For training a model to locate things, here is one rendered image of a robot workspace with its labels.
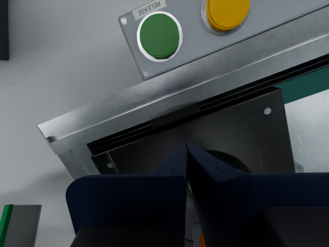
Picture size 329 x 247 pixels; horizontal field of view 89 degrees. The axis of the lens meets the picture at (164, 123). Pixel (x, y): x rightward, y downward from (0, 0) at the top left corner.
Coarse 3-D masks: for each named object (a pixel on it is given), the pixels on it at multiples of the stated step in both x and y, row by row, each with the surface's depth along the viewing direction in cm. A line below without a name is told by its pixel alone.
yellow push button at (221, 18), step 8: (208, 0) 16; (216, 0) 15; (224, 0) 15; (232, 0) 15; (240, 0) 15; (248, 0) 15; (208, 8) 16; (216, 8) 16; (224, 8) 16; (232, 8) 16; (240, 8) 16; (248, 8) 16; (208, 16) 16; (216, 16) 16; (224, 16) 16; (232, 16) 16; (240, 16) 16; (216, 24) 16; (224, 24) 16; (232, 24) 16
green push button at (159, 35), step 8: (152, 16) 16; (160, 16) 16; (168, 16) 16; (144, 24) 16; (152, 24) 16; (160, 24) 16; (168, 24) 16; (176, 24) 16; (144, 32) 16; (152, 32) 16; (160, 32) 16; (168, 32) 16; (176, 32) 16; (144, 40) 17; (152, 40) 17; (160, 40) 17; (168, 40) 17; (176, 40) 17; (144, 48) 17; (152, 48) 17; (160, 48) 17; (168, 48) 17; (160, 56) 17
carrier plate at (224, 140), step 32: (256, 96) 19; (160, 128) 21; (192, 128) 20; (224, 128) 20; (256, 128) 20; (96, 160) 21; (128, 160) 21; (160, 160) 21; (256, 160) 21; (288, 160) 21
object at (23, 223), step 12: (12, 204) 18; (0, 216) 22; (12, 216) 18; (24, 216) 19; (36, 216) 21; (0, 228) 17; (12, 228) 18; (24, 228) 19; (36, 228) 20; (0, 240) 16; (12, 240) 18; (24, 240) 19
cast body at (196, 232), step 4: (196, 224) 17; (192, 228) 17; (196, 228) 17; (200, 228) 17; (192, 232) 17; (196, 232) 16; (200, 232) 16; (192, 236) 16; (196, 236) 16; (196, 240) 16; (196, 244) 15
